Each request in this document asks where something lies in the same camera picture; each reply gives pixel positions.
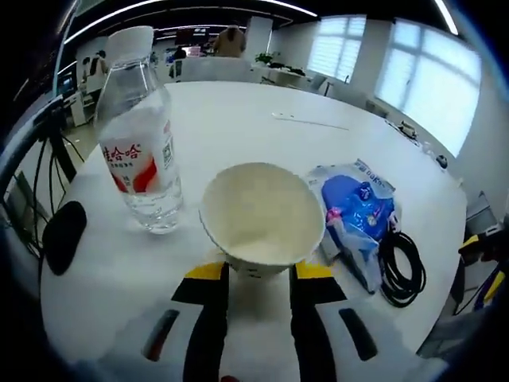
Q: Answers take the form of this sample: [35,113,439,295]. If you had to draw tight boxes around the black oval case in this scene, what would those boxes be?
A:
[41,201,87,276]

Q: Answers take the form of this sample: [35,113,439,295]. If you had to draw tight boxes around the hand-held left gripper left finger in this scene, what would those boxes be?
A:
[91,261,231,382]

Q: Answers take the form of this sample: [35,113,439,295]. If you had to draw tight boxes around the wet wipes pack blue lid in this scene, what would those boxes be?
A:
[305,158,398,262]

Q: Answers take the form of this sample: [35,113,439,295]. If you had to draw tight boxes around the clear plastic water bottle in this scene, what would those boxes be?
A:
[94,25,185,236]

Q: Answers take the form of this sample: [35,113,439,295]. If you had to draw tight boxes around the blue tissue pack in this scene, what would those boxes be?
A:
[325,181,398,294]

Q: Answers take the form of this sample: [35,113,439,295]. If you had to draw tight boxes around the green potted plant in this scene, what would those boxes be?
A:
[254,51,282,67]

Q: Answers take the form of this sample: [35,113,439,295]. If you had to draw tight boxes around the white table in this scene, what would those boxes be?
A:
[7,80,468,382]

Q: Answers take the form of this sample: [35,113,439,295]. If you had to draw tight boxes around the black cable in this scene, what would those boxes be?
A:
[375,228,427,308]

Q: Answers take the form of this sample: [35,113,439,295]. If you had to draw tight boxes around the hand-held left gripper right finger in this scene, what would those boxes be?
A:
[288,261,429,382]

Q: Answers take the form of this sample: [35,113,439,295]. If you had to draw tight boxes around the window with blinds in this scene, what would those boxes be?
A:
[309,15,367,80]
[375,19,483,157]

